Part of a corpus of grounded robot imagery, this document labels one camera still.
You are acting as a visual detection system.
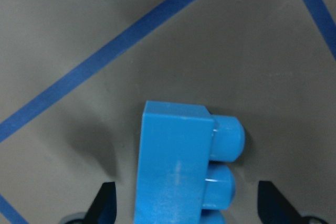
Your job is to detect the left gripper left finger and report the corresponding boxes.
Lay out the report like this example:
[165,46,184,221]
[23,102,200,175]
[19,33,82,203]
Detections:
[83,182,117,224]

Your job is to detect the brown paper table cover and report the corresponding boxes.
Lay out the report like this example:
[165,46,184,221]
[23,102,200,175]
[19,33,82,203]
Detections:
[1,0,335,223]

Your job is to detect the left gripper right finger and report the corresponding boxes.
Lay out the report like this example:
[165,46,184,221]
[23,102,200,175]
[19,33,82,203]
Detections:
[257,180,301,223]

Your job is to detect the blue toy block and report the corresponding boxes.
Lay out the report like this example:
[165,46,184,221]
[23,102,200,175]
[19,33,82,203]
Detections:
[134,101,245,223]

